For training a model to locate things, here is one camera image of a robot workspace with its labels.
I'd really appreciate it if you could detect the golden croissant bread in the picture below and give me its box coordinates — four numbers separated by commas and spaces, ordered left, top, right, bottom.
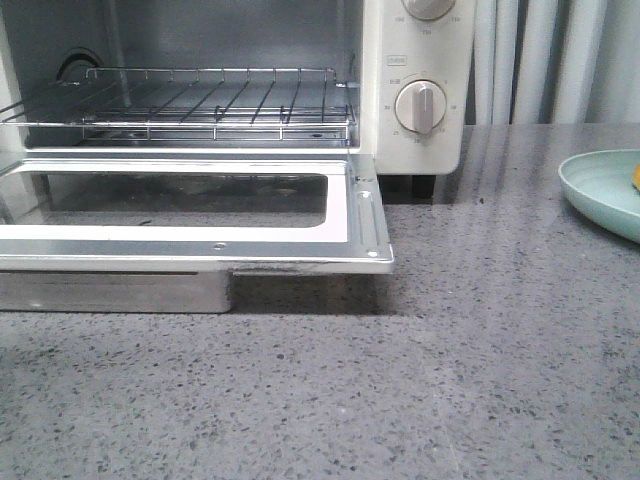
632, 164, 640, 192

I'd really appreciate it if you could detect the lower oven timer knob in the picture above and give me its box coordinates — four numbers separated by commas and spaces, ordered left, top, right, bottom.
394, 80, 447, 135

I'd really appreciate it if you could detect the white toaster oven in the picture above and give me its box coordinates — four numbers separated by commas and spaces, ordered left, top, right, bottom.
1, 1, 476, 175

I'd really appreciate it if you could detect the oven glass door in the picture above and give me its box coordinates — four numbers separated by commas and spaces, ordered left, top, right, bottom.
1, 149, 394, 313

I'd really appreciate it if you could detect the upper oven temperature knob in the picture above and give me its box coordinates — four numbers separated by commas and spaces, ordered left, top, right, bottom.
402, 0, 455, 21

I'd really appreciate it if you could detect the grey curtain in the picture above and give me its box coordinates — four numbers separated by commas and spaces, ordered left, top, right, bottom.
466, 1, 639, 125

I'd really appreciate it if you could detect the light green round plate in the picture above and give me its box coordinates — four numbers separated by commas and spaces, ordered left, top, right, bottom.
558, 150, 639, 243

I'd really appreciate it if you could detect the metal wire oven rack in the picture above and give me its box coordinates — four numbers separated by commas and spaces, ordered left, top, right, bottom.
1, 67, 358, 147

